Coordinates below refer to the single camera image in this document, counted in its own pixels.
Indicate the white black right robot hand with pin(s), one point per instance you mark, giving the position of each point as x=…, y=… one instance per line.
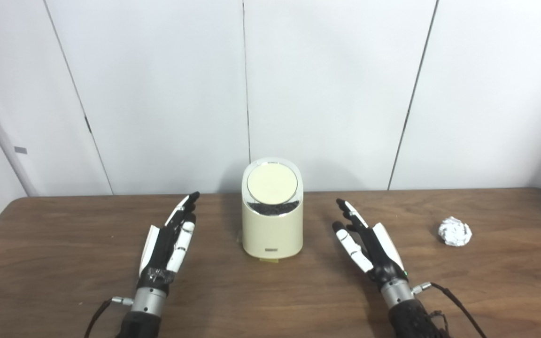
x=378, y=258

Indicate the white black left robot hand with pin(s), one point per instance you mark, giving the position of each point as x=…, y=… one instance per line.
x=158, y=253

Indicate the white paper ball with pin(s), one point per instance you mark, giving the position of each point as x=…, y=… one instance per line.
x=455, y=231

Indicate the cream-colored cylindrical bin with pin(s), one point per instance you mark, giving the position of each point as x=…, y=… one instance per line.
x=273, y=234

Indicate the round cream bin lid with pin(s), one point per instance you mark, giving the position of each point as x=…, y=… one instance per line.
x=272, y=184

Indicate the black wall panel hinge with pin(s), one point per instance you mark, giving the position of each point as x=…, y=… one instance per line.
x=88, y=125

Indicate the small grey wall tag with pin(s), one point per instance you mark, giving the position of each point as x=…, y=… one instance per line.
x=20, y=150

